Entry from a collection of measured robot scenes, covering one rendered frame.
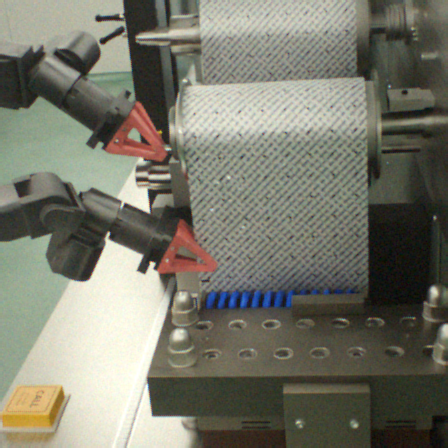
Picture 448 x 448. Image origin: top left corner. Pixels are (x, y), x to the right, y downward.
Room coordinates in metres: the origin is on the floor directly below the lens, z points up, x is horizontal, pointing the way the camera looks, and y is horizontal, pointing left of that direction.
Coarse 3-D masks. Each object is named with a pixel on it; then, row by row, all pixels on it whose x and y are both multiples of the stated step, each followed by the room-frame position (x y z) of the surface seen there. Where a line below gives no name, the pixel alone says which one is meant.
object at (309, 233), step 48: (192, 192) 1.00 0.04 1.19; (240, 192) 0.99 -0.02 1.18; (288, 192) 0.98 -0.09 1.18; (336, 192) 0.97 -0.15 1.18; (240, 240) 0.99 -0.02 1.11; (288, 240) 0.98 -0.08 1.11; (336, 240) 0.97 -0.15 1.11; (240, 288) 0.99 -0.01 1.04; (288, 288) 0.98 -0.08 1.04; (336, 288) 0.97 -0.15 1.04
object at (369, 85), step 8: (368, 88) 1.01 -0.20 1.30; (368, 96) 1.00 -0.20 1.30; (176, 104) 1.03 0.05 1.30; (368, 104) 0.99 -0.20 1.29; (176, 112) 1.02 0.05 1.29; (368, 112) 0.98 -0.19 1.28; (176, 120) 1.01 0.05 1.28; (368, 120) 0.98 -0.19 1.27; (376, 120) 0.98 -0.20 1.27; (176, 128) 1.01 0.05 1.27; (368, 128) 0.97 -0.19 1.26; (376, 128) 0.97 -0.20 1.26; (176, 136) 1.01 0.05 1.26; (368, 136) 0.97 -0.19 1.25; (376, 136) 0.97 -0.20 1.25; (368, 144) 0.97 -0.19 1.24; (376, 144) 0.97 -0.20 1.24; (368, 152) 0.98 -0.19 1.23; (376, 152) 0.98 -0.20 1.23; (368, 160) 0.98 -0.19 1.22
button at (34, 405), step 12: (12, 396) 0.94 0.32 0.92; (24, 396) 0.94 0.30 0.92; (36, 396) 0.94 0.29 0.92; (48, 396) 0.93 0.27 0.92; (60, 396) 0.95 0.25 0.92; (12, 408) 0.91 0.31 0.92; (24, 408) 0.91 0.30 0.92; (36, 408) 0.91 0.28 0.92; (48, 408) 0.91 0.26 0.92; (12, 420) 0.90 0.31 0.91; (24, 420) 0.90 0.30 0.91; (36, 420) 0.90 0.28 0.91; (48, 420) 0.89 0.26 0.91
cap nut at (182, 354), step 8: (176, 336) 0.83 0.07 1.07; (184, 336) 0.83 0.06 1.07; (176, 344) 0.82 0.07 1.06; (184, 344) 0.82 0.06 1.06; (192, 344) 0.84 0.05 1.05; (168, 352) 0.84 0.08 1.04; (176, 352) 0.82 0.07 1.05; (184, 352) 0.82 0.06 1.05; (192, 352) 0.83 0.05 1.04; (168, 360) 0.83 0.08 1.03; (176, 360) 0.82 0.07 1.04; (184, 360) 0.82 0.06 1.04; (192, 360) 0.83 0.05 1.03; (176, 368) 0.82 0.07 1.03; (184, 368) 0.82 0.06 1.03
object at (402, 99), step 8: (416, 88) 1.04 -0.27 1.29; (392, 96) 1.01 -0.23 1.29; (400, 96) 1.01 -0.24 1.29; (408, 96) 1.01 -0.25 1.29; (416, 96) 1.00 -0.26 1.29; (424, 96) 1.01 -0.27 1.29; (432, 96) 1.01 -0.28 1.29; (392, 104) 1.00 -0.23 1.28; (400, 104) 1.00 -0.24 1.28; (408, 104) 1.00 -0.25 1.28; (416, 104) 1.00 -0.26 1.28; (424, 104) 0.99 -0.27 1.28; (432, 104) 0.99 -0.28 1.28
